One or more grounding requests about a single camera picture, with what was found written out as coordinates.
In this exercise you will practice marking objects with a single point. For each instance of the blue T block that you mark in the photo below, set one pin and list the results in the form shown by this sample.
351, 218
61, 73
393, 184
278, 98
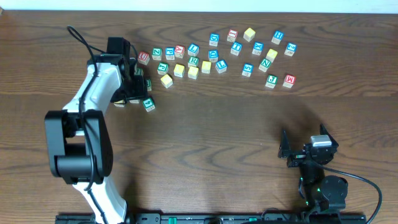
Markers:
236, 48

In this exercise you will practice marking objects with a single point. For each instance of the red A block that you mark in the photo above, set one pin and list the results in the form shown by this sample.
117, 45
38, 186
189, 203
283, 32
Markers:
179, 51

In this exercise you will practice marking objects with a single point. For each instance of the green Z block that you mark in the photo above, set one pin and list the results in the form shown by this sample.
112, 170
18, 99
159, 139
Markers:
157, 53

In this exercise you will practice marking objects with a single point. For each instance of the blue 5 block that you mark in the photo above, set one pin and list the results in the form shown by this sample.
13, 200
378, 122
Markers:
247, 70

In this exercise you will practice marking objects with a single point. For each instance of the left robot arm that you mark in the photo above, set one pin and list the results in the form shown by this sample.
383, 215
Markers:
78, 143

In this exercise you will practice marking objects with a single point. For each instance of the green N block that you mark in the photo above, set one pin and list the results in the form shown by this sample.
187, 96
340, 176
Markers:
264, 65

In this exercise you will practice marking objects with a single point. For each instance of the blue L block lower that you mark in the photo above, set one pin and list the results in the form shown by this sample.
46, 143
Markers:
221, 66

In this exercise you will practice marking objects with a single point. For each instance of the blue X block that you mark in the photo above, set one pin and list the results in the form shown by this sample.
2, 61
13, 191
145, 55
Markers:
257, 48

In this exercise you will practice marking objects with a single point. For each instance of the blue P block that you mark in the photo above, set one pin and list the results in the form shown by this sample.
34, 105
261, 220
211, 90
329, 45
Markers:
170, 53

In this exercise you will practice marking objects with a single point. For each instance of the blue l block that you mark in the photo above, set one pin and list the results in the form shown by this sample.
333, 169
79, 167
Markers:
193, 50
221, 66

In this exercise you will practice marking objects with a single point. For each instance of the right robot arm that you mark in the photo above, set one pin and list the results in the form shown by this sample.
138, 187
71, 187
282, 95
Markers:
325, 194

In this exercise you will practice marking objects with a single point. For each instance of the green 7 block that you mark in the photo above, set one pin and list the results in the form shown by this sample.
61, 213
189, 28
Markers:
139, 71

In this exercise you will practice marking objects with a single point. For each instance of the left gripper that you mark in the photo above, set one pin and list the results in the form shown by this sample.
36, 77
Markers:
137, 90

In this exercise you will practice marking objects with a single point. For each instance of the yellow tilted block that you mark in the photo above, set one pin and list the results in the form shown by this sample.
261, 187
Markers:
166, 81

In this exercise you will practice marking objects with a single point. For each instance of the red I block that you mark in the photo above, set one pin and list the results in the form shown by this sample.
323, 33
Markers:
232, 35

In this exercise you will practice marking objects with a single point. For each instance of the blue 2 block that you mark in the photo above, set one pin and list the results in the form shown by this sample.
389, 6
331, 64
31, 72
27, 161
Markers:
290, 49

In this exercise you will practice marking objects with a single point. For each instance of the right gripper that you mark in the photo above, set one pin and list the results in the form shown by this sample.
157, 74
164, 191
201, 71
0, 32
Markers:
285, 151

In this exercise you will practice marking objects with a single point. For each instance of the green B block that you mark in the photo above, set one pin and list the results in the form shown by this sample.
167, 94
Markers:
149, 85

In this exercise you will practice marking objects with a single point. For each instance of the green 4 block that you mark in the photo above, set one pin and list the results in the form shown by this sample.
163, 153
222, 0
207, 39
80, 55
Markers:
148, 104

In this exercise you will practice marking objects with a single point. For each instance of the red M block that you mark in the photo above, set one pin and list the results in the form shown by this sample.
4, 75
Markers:
289, 81

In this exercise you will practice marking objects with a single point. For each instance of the yellow O block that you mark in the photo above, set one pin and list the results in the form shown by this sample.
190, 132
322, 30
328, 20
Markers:
206, 67

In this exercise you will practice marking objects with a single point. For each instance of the green J block left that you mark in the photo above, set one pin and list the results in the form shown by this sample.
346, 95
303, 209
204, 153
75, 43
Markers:
162, 68

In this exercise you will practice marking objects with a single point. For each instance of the red U block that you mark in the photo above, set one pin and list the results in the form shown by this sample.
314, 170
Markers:
143, 58

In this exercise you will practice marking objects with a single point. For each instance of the blue d block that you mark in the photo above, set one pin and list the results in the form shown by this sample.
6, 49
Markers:
214, 39
213, 55

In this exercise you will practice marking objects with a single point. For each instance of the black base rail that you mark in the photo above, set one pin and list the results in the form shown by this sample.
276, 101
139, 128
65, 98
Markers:
272, 217

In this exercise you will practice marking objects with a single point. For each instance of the blue D block lower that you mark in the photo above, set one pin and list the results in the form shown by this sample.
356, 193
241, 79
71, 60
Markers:
213, 55

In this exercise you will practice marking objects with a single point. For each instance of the green J block right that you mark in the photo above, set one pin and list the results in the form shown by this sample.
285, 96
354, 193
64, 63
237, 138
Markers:
271, 81

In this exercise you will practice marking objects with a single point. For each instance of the blue L block upper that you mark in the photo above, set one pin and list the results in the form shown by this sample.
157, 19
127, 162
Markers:
193, 50

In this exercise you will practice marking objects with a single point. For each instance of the blue H block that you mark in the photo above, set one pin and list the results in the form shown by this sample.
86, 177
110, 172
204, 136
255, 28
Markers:
277, 37

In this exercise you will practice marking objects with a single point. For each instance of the yellow block top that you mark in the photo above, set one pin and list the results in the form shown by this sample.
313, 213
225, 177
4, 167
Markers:
249, 34

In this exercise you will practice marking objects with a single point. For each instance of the green j block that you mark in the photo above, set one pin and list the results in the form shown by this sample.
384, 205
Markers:
162, 68
271, 81

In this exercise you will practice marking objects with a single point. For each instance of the blue D block upper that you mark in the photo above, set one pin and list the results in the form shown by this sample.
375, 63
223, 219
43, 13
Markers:
214, 39

